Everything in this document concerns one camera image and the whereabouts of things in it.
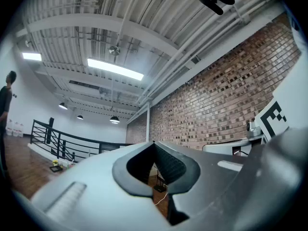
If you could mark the white column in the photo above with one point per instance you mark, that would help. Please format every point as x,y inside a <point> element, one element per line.
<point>148,124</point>

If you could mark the black router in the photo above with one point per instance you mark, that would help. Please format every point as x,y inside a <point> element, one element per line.
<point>160,188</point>

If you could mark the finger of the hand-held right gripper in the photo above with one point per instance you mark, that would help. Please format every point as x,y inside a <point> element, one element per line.
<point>221,148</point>

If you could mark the black metal railing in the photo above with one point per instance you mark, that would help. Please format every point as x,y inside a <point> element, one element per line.
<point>60,136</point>

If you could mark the orange flower pot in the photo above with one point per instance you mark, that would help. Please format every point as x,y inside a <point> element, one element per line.
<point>71,165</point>

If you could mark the long ceiling light panel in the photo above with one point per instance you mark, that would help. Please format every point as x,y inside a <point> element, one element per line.
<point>115,68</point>

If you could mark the grey gripper-mounted camera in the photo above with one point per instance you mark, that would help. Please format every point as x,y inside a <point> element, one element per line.
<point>253,130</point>

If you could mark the black head-worn camera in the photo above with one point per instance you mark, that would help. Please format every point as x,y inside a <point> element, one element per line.
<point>211,1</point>

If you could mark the yellow sunflower pot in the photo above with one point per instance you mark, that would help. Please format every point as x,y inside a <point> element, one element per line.
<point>55,162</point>

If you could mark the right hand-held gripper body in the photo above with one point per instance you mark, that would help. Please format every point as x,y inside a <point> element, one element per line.
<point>273,123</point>

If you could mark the black picture frame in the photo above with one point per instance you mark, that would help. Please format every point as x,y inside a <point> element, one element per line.
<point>56,168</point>

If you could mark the small ceiling light panel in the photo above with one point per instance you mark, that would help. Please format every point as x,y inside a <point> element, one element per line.
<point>31,56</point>

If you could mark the white water jug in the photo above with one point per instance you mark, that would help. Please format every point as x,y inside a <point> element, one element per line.
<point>9,128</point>
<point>20,130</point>
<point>15,129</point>

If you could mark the ceiling air vent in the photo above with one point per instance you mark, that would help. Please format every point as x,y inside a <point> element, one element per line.
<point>84,85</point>

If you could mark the round metal ceiling fixture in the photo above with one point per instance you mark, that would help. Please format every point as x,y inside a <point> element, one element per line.
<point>114,50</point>

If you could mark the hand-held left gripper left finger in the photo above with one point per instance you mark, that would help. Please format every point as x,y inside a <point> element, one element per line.
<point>91,196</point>

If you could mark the person's white t-shirt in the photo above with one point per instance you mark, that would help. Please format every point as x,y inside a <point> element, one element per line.
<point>296,80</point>

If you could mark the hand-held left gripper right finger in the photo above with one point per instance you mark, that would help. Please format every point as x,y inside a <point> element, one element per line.
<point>207,177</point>

